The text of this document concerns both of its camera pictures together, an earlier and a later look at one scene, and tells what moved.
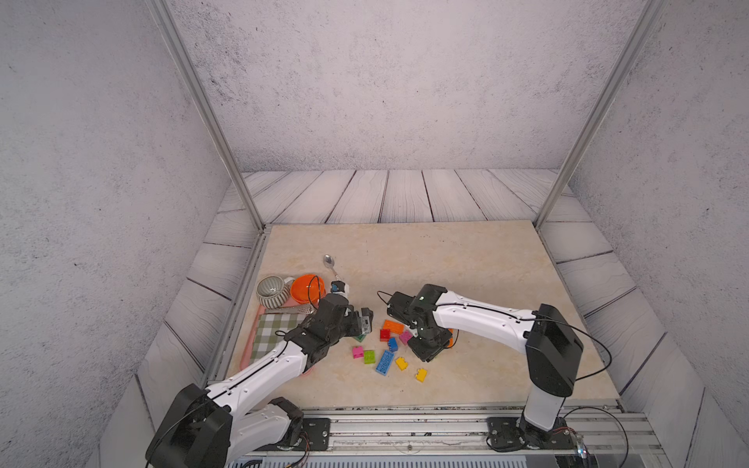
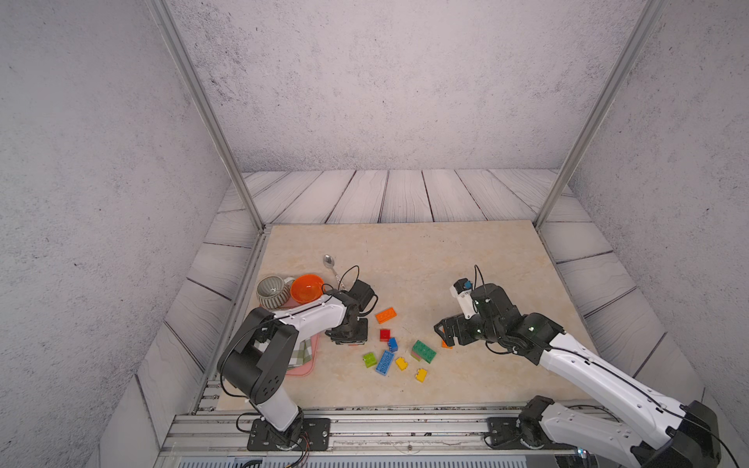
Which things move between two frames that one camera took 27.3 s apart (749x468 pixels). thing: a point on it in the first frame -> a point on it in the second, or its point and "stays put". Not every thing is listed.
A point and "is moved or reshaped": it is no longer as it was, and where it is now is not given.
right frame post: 600,112 stays put
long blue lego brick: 384,363 stays put
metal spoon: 329,261 stays put
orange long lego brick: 393,327 is moved or reshaped
